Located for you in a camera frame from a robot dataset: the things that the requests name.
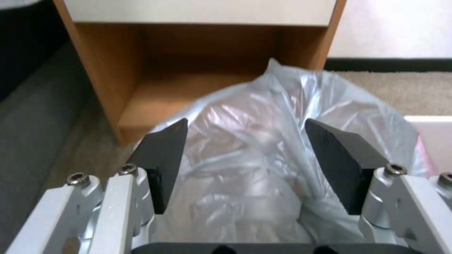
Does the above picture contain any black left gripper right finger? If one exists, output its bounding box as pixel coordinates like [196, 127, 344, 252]
[304, 118, 452, 254]

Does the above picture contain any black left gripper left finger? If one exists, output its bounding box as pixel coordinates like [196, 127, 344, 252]
[6, 118, 189, 254]

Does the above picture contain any clear plastic garbage bag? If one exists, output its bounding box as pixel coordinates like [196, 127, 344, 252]
[131, 58, 440, 254]

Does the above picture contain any beige carpet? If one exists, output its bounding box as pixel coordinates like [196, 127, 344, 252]
[328, 71, 452, 117]

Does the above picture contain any wooden open cabinet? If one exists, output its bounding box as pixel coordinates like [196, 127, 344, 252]
[53, 0, 347, 145]

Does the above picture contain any black baseboard strip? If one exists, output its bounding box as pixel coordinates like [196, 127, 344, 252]
[323, 57, 452, 72]

